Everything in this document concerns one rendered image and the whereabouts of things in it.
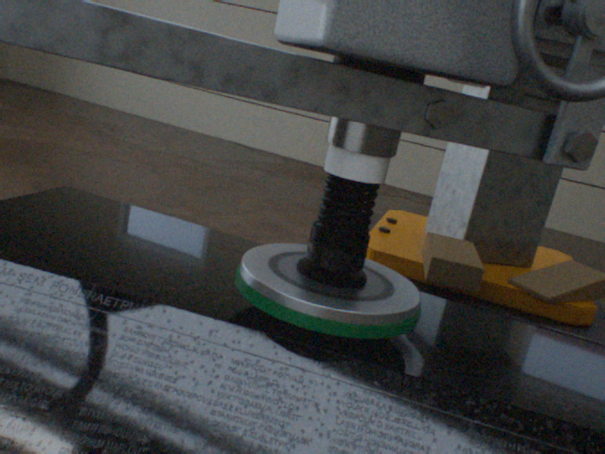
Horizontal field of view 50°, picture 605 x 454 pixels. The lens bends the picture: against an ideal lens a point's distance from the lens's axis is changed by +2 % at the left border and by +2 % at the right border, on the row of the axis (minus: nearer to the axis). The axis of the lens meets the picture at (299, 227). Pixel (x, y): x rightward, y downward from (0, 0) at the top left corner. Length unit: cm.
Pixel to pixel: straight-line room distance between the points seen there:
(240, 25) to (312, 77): 697
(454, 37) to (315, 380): 36
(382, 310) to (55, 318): 36
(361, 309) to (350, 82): 23
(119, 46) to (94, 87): 810
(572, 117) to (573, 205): 601
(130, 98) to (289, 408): 779
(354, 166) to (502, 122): 16
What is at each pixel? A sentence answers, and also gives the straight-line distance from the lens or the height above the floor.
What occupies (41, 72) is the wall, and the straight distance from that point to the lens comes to 927.
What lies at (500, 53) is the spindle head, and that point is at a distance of 64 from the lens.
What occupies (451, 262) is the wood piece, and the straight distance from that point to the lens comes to 124.
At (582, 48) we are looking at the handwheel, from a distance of 63.
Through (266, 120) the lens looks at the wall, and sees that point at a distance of 740.
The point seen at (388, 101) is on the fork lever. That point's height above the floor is 112.
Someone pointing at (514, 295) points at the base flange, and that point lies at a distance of 137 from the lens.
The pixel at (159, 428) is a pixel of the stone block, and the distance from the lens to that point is 69.
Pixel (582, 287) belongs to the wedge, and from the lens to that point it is 142.
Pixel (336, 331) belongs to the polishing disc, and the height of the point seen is 88.
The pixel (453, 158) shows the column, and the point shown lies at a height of 98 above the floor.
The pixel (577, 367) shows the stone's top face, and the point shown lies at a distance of 87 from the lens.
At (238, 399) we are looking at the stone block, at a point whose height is 79.
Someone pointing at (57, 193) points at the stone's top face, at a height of 85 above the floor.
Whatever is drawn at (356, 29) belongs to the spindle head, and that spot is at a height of 117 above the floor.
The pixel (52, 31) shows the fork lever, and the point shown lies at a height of 112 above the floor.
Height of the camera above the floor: 114
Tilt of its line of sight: 15 degrees down
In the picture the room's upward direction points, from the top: 12 degrees clockwise
